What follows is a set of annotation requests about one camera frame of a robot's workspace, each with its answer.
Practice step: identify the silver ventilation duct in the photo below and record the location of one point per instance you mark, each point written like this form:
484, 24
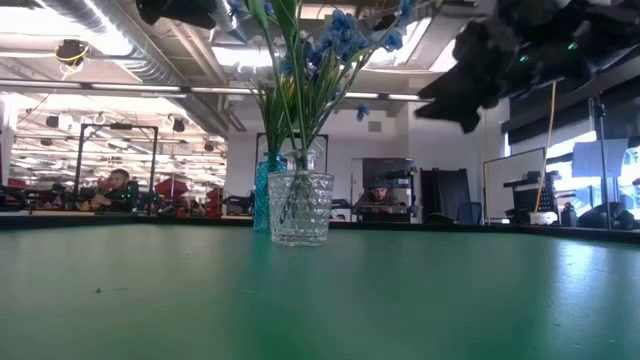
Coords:
145, 65

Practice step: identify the black gantry frame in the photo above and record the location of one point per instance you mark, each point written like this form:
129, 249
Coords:
152, 165

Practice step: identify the blue artificial flower bunch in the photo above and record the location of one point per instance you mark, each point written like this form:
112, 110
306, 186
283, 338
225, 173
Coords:
345, 32
395, 40

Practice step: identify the dark artificial tulip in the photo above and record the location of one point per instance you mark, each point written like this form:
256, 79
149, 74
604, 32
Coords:
274, 55
298, 90

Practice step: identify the person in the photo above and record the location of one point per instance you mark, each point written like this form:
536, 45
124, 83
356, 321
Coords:
380, 197
117, 192

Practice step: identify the blue glass vase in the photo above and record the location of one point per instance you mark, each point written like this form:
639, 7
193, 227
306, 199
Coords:
262, 192

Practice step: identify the black light stand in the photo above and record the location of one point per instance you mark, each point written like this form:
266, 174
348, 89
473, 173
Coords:
602, 160

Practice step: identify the black panel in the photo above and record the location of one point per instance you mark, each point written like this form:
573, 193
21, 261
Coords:
445, 192

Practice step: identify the green table mat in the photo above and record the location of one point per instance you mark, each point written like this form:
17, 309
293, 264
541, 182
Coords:
320, 300

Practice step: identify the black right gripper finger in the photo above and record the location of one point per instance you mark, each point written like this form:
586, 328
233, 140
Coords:
460, 87
457, 114

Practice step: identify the yellow stick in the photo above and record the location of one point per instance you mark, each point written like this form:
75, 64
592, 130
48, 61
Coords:
547, 145

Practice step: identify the black bag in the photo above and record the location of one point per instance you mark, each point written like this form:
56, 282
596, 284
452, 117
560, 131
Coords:
605, 215

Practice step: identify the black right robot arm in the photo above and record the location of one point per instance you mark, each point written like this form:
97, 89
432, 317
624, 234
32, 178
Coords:
600, 30

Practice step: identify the clear textured glass vase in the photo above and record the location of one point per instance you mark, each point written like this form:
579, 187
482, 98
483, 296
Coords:
301, 210

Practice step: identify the blue office chair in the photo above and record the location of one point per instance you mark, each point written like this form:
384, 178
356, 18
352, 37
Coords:
467, 212

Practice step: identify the black equipment rack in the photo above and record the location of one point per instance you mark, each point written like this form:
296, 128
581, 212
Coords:
530, 192

